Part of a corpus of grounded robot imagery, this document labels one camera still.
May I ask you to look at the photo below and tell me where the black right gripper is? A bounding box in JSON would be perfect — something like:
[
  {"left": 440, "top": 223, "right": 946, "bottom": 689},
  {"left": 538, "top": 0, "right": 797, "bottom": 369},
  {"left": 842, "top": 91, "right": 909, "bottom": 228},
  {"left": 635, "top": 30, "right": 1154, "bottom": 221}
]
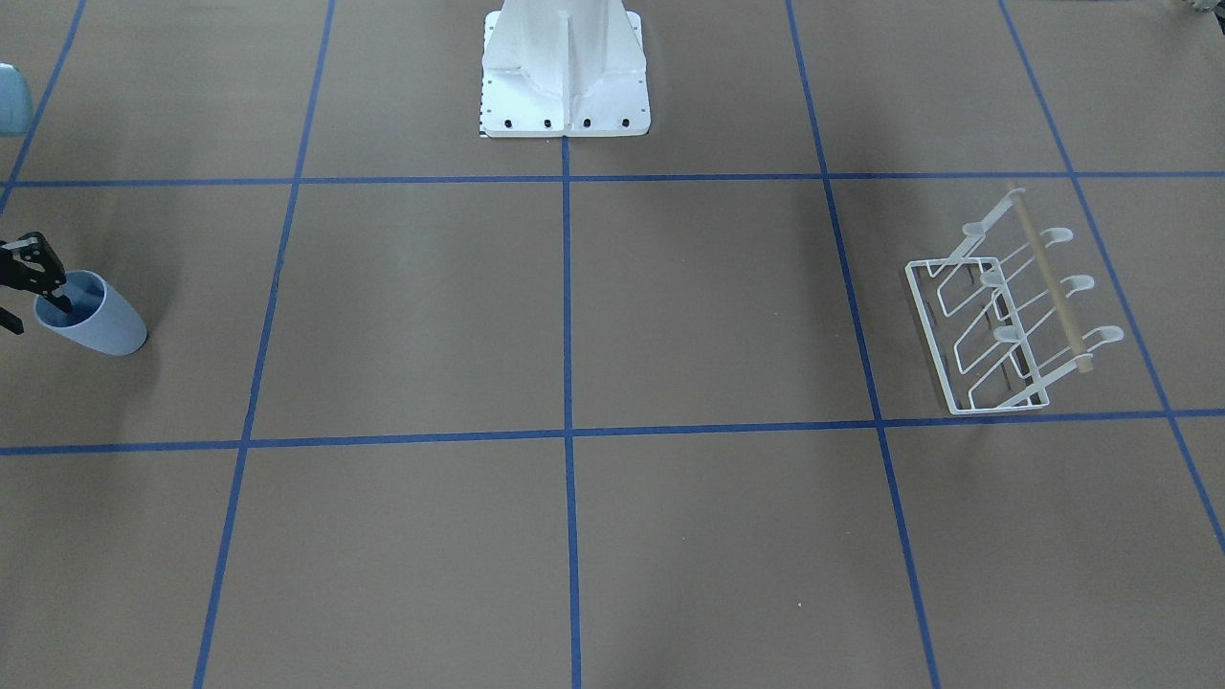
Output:
[{"left": 0, "top": 232, "right": 74, "bottom": 335}]

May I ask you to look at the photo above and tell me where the light blue plastic cup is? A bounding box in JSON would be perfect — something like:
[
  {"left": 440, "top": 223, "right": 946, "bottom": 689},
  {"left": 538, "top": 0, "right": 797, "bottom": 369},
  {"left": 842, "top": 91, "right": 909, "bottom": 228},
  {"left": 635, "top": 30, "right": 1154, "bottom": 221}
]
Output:
[{"left": 33, "top": 270, "right": 148, "bottom": 356}]

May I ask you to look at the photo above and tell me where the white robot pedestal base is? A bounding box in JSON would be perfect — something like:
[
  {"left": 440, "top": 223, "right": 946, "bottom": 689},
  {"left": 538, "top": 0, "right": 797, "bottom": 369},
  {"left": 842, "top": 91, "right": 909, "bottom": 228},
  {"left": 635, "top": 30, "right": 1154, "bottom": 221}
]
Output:
[{"left": 479, "top": 1, "right": 652, "bottom": 139}]

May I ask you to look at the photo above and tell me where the white wire cup holder rack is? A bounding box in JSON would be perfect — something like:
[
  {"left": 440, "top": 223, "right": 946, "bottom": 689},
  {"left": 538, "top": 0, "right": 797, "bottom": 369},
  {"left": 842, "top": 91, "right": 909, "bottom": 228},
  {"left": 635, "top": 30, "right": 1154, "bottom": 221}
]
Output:
[{"left": 902, "top": 185, "right": 1125, "bottom": 417}]

